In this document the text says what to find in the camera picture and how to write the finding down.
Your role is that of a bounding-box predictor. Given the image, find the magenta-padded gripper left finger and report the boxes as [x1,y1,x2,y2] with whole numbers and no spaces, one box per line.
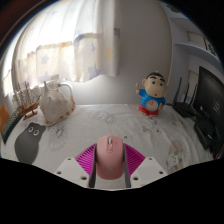
[53,143,99,189]

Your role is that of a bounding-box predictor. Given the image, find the orange wooden chair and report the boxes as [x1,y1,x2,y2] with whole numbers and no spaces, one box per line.
[0,103,11,133]

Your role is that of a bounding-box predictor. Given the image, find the black keyboard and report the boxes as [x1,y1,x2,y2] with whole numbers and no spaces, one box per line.
[0,108,23,144]

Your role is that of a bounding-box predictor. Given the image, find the cartoon boy figure clock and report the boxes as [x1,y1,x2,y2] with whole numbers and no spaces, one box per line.
[134,71,168,117]

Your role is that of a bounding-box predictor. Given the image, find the white printed tablecloth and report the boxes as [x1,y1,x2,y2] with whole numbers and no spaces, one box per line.
[0,103,214,191]

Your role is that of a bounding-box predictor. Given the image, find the white wall shelf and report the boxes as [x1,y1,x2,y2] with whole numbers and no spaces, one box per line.
[174,39,224,68]

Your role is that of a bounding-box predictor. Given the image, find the pink computer mouse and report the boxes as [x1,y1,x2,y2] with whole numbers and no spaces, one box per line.
[95,134,125,181]

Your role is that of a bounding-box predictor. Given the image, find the white star-print curtain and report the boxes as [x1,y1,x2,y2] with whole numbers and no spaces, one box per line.
[3,0,122,98]

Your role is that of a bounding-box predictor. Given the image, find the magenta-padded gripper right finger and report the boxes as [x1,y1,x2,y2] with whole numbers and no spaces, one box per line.
[122,143,169,189]

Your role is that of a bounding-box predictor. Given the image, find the black router with antennas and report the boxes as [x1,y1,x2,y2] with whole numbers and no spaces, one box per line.
[172,77,201,118]

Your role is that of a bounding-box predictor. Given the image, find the black computer monitor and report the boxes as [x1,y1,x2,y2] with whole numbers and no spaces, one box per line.
[192,65,224,159]

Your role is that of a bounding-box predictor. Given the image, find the wooden sailing ship model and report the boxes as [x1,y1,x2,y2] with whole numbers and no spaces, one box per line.
[12,80,42,121]

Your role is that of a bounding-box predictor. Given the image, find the dark grey cat-shaped mouse pad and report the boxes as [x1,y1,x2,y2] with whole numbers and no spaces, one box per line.
[14,121,47,165]

